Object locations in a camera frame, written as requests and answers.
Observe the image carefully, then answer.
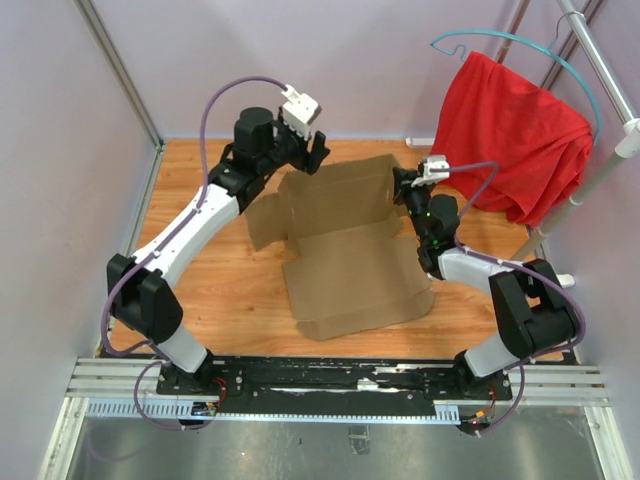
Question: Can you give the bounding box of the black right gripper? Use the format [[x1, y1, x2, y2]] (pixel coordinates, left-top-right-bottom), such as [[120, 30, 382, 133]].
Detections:
[[392, 168, 434, 245]]

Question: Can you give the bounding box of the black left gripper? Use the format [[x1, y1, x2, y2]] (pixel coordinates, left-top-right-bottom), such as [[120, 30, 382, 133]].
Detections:
[[259, 106, 331, 176]]

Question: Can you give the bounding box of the brown cardboard box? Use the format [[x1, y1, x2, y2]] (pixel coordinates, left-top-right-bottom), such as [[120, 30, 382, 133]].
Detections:
[[244, 154, 435, 341]]

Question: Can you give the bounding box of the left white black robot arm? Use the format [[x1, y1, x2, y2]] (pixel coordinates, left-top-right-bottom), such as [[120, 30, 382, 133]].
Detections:
[[103, 100, 330, 396]]

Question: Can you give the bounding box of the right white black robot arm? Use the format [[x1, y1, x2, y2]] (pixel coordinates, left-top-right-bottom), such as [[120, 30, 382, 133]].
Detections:
[[392, 167, 585, 400]]

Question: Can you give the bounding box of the red cloth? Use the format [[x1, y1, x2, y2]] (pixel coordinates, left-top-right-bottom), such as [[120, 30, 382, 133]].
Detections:
[[431, 52, 594, 227]]

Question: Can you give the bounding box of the teal clothes hanger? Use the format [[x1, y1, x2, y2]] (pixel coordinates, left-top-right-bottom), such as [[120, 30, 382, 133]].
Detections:
[[429, 28, 603, 144]]

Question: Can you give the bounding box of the white metal clothes rack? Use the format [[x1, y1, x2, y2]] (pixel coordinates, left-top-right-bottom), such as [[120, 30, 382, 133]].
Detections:
[[405, 0, 640, 289]]

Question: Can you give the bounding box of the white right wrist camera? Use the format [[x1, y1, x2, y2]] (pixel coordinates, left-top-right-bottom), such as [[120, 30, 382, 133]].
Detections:
[[413, 155, 450, 187]]

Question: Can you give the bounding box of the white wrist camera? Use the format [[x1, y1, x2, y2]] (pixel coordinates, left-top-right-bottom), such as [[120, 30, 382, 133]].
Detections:
[[281, 84, 322, 140], [413, 155, 450, 187]]

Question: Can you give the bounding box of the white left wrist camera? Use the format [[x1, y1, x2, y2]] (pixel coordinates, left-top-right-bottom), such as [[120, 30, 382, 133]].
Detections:
[[281, 84, 322, 140]]

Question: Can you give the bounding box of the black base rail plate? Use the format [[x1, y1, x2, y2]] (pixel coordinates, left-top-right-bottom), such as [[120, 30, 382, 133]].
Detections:
[[156, 356, 512, 416]]

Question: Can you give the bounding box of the grey slotted cable duct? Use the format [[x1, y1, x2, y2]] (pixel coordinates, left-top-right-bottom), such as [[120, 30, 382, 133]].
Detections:
[[85, 398, 217, 420]]

